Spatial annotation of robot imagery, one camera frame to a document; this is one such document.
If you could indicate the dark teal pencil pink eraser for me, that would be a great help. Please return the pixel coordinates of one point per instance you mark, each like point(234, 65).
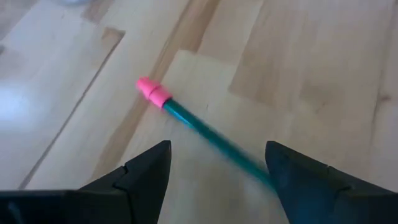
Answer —
point(186, 119)

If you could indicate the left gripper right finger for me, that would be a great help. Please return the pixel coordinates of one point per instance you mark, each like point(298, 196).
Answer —
point(326, 196)

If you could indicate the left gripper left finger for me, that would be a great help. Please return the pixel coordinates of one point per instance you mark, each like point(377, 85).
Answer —
point(124, 199)

